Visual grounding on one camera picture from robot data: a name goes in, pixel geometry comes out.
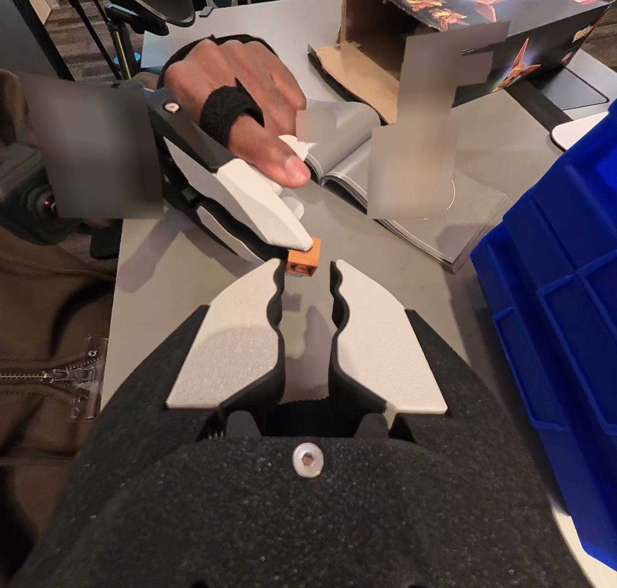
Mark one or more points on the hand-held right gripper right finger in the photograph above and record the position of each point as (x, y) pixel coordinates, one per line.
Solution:
(385, 352)

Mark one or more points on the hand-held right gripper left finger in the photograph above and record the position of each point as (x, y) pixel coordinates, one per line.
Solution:
(226, 352)

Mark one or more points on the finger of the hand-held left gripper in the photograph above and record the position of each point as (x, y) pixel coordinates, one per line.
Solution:
(224, 234)
(260, 207)

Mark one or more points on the small brown brick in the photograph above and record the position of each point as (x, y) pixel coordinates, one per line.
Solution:
(303, 260)

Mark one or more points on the stack of blue plastic bins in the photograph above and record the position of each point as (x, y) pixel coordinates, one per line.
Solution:
(569, 308)

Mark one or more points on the person's left forearm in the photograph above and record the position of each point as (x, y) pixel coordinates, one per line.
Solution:
(9, 111)

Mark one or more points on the grey desk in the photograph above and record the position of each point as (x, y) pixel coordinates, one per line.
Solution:
(168, 270)

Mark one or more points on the black stand with round disc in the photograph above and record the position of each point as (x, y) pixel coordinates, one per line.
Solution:
(154, 0)

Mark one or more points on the grey instruction booklet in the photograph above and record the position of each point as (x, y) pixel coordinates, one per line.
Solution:
(472, 221)

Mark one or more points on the black framed grey board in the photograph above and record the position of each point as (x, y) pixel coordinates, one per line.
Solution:
(29, 24)

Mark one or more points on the white rounded flat plate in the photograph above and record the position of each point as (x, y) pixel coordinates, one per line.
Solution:
(576, 132)

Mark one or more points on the printed cardboard box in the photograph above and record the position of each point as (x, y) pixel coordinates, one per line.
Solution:
(530, 14)

